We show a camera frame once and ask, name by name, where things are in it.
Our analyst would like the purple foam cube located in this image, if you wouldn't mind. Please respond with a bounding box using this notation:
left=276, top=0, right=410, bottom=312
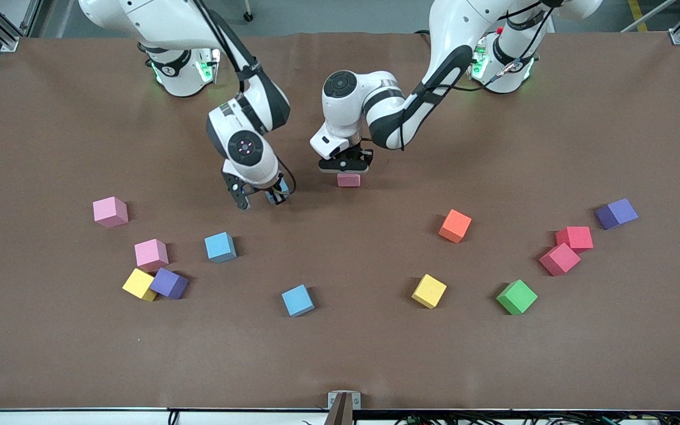
left=595, top=198, right=639, bottom=231
left=149, top=267, right=189, bottom=300

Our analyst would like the orange foam cube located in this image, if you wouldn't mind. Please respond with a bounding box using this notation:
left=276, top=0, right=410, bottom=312
left=438, top=209, right=473, bottom=244

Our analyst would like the yellow foam cube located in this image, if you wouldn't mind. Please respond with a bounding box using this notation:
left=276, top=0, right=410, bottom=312
left=411, top=273, right=448, bottom=310
left=122, top=268, right=158, bottom=303

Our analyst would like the green foam cube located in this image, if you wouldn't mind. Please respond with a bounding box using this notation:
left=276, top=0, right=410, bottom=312
left=495, top=279, right=539, bottom=316

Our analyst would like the brown table cover sheet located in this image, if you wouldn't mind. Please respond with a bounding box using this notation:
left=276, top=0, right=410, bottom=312
left=0, top=31, right=680, bottom=411

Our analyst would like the red foam cube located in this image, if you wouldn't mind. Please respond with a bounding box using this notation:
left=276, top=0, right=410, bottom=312
left=538, top=243, right=582, bottom=277
left=555, top=226, right=594, bottom=253

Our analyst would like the white table edge rail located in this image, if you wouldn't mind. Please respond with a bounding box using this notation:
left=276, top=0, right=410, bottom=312
left=0, top=407, right=680, bottom=425

